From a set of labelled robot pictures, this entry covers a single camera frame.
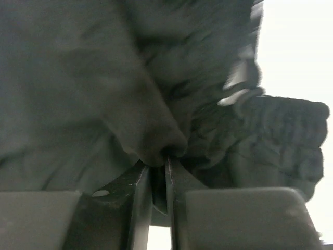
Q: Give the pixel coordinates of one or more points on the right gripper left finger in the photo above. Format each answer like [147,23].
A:
[117,220]

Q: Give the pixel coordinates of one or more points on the black trousers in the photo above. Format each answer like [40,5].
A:
[89,88]

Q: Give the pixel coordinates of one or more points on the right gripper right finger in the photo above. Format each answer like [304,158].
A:
[178,182]

